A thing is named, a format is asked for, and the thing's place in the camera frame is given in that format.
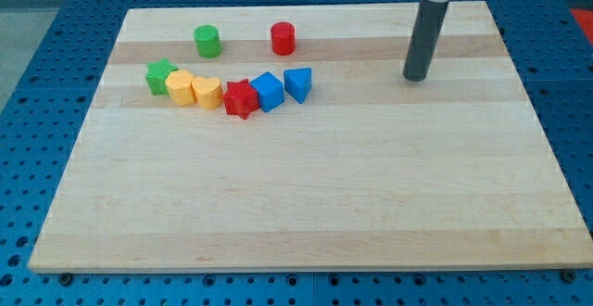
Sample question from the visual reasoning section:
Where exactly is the red star block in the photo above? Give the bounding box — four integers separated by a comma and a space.
223, 79, 259, 120

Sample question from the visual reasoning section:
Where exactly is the green cylinder block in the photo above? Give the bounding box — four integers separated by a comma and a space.
193, 24, 222, 58

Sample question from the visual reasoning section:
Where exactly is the red cylinder block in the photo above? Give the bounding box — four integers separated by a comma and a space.
271, 21, 296, 56

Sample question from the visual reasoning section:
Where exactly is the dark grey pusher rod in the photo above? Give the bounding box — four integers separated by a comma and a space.
402, 0, 448, 82

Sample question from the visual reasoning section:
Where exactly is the blue cube block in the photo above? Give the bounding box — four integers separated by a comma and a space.
250, 72, 284, 112

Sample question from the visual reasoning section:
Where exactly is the yellow hexagon block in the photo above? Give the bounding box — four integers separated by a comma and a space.
165, 70, 196, 106

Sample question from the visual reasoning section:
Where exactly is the blue triangle block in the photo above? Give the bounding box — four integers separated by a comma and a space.
284, 68, 312, 104

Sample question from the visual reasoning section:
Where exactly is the yellow heart block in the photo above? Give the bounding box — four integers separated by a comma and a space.
191, 77, 223, 110

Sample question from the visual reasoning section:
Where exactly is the green star block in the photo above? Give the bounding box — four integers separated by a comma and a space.
145, 58, 178, 96

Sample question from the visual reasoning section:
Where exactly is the wooden board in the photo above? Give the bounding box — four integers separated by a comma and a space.
29, 1, 592, 274

